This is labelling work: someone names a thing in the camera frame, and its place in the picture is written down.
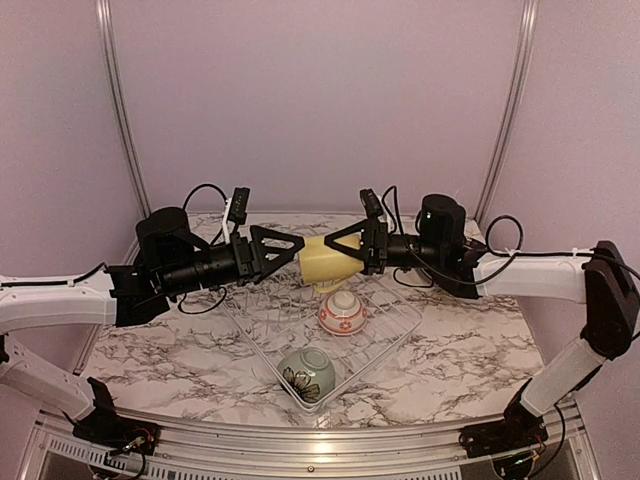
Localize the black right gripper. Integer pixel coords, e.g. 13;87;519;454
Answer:
326;217;445;274

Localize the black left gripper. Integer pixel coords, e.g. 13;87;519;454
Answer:
161;225;306;297

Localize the yellow mug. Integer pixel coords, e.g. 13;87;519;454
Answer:
298;236;364;294

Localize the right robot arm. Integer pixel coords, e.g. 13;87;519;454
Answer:
323;190;639;448

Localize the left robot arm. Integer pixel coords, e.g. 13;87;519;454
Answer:
1;207;305;445

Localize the white bowl with red pattern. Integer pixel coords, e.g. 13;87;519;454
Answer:
318;290;369;336

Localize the green bowl with flower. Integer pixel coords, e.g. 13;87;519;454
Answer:
277;347;336;404

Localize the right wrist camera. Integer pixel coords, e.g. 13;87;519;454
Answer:
359;188;384;219

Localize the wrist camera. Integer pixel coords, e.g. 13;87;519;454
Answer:
221;187;250;243
359;188;384;219

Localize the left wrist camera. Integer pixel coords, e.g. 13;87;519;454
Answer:
221;187;250;243

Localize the white wire dish rack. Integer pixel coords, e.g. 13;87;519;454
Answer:
224;251;422;414

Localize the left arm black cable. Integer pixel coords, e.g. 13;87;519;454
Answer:
177;183;236;314

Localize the front aluminium rail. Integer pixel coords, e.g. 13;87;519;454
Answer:
34;399;591;480

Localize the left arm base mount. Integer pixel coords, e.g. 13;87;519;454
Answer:
72;377;160;456

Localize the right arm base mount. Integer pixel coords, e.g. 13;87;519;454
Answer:
458;380;549;458

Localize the right aluminium frame post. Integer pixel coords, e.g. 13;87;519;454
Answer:
473;0;540;224

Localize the aluminium frame post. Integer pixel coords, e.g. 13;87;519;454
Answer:
473;0;540;224
94;0;154;216

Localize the left aluminium frame post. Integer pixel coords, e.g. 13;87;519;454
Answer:
94;0;154;216

